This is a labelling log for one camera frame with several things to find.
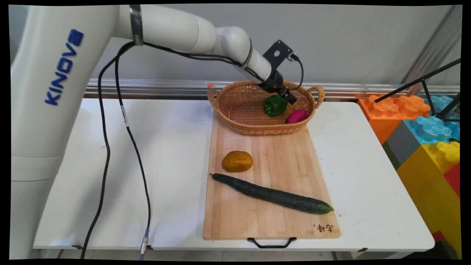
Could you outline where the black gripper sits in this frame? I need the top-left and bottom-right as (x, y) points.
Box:
(258, 70), (298, 106)

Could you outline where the yellow brown potato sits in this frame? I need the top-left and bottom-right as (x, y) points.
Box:
(222, 151), (254, 173)

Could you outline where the green bell pepper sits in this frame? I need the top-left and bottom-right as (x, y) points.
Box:
(263, 95), (288, 117)

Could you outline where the magenta purple vegetable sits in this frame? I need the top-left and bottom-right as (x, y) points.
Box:
(286, 109), (308, 124)

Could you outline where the woven wicker basket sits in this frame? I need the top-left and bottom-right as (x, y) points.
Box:
(207, 80), (326, 135)

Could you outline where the wooden cutting board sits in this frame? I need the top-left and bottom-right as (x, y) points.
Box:
(203, 110), (341, 249)

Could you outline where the orange giant building block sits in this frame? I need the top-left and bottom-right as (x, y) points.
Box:
(358, 95), (431, 145)

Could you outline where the long dark green cucumber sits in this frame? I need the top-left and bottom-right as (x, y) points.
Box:
(210, 173), (334, 215)

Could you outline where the grey giant building block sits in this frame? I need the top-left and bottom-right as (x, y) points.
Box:
(382, 121), (422, 170)

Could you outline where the black tripod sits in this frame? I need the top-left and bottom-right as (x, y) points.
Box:
(374, 58), (461, 123)

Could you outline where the blue giant building block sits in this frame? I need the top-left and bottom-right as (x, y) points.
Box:
(403, 116), (453, 145)
(423, 95), (460, 142)

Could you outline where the yellow giant building block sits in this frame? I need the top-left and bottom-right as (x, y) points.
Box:
(396, 141), (462, 259)

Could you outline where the red giant building block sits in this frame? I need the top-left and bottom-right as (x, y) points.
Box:
(443, 163), (461, 198)

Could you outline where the black camera cable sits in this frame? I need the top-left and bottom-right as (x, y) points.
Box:
(289, 53), (305, 91)

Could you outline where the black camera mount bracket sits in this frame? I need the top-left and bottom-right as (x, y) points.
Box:
(262, 40), (295, 71)

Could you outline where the aluminium rail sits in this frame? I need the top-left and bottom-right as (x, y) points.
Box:
(85, 78), (460, 101)

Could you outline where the slanted aluminium frame post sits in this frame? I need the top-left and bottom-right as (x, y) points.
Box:
(400, 5), (462, 86)

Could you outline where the thin black cable with connector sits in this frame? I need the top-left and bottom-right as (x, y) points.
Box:
(114, 43), (152, 260)

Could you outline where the thick black cable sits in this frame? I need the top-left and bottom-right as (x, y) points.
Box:
(80, 41), (243, 259)

